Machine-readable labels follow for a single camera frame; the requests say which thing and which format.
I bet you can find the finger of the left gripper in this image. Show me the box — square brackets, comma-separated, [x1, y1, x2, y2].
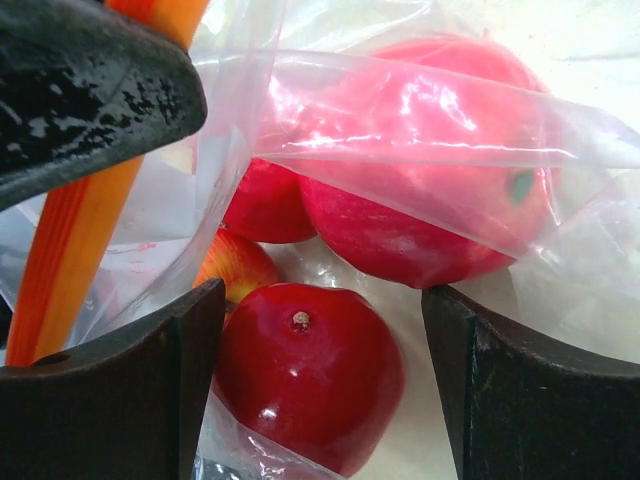
[1, 1, 207, 208]

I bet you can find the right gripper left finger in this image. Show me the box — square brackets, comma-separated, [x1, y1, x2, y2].
[1, 279, 225, 479]

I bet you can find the orange zip bag with apples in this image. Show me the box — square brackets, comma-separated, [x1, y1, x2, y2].
[1, 1, 639, 479]

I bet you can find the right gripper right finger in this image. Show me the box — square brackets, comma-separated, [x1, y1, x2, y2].
[421, 286, 639, 479]

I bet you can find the fake pomegranate red yellow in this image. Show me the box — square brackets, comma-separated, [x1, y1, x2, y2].
[193, 228, 279, 314]

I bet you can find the dark red fake apple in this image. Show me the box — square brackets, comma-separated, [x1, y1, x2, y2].
[213, 283, 405, 477]

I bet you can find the large pink red apple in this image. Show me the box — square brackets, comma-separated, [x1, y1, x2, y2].
[296, 35, 549, 289]

